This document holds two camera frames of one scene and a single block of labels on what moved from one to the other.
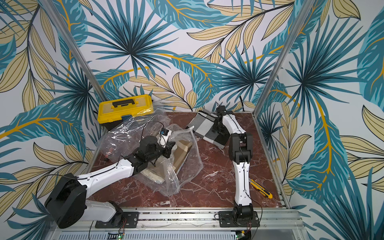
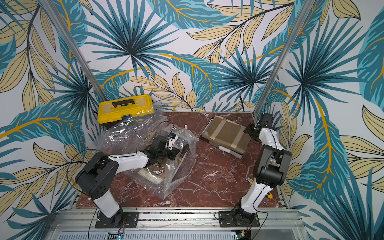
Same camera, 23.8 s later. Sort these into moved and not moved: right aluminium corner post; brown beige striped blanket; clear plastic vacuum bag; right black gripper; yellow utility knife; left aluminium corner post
Moved: right black gripper; brown beige striped blanket; clear plastic vacuum bag
Not moved: left aluminium corner post; right aluminium corner post; yellow utility knife
